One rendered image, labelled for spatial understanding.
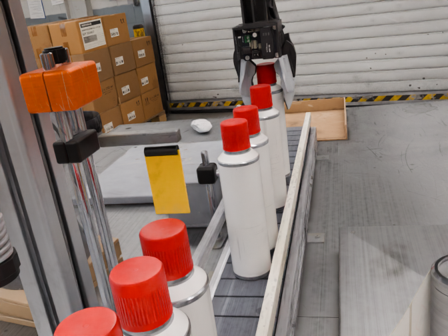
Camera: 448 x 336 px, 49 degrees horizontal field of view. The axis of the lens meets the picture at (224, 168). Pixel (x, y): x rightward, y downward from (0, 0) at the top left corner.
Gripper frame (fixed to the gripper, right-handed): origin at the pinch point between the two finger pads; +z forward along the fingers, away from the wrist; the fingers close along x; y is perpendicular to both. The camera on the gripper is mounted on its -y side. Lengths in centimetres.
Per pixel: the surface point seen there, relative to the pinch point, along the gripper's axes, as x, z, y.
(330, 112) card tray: 9, 20, -67
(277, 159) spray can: 2.0, 6.8, 10.7
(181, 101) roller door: -160, 89, -426
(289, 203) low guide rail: 3.9, 12.2, 15.7
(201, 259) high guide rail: -3.2, 7.6, 39.5
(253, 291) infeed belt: 0.8, 15.8, 33.7
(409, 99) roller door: 70, 95, -379
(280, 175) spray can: 2.2, 9.6, 10.5
